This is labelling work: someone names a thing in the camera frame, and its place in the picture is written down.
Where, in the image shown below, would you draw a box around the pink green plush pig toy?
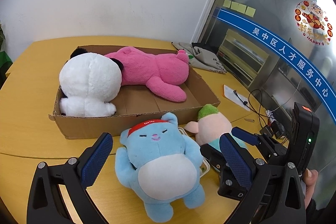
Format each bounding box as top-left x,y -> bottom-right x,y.
184,104 -> 232,151

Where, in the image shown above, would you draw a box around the blue plush cat toy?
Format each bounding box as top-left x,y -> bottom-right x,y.
114,113 -> 205,223

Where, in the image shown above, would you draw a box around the right human hand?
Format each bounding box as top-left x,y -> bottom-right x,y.
302,169 -> 318,208

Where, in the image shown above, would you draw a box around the black power adapter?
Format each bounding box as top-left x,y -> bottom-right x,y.
260,126 -> 274,137

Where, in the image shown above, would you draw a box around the small black box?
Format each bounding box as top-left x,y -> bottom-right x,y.
268,120 -> 286,139

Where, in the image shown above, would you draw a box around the white paper card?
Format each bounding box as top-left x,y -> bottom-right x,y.
223,85 -> 251,111

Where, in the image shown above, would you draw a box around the wooden shelf behind glass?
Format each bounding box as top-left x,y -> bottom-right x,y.
217,29 -> 270,89

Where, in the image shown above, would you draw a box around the grey cloth bag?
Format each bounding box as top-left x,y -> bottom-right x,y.
171,42 -> 227,74

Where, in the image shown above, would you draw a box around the pink plush bear toy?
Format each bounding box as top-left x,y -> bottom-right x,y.
106,46 -> 189,102

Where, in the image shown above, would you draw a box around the brown cardboard box tray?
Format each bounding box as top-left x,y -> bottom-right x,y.
49,68 -> 221,139

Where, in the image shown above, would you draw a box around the yellow sticky notes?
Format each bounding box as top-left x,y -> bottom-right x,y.
223,0 -> 256,18

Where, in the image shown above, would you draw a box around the new year window sticker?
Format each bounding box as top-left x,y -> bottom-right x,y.
294,0 -> 334,46

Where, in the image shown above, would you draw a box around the white panda plush toy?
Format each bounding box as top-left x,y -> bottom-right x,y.
59,48 -> 123,118

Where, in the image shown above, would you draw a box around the green cloth table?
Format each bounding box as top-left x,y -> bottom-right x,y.
0,51 -> 13,77

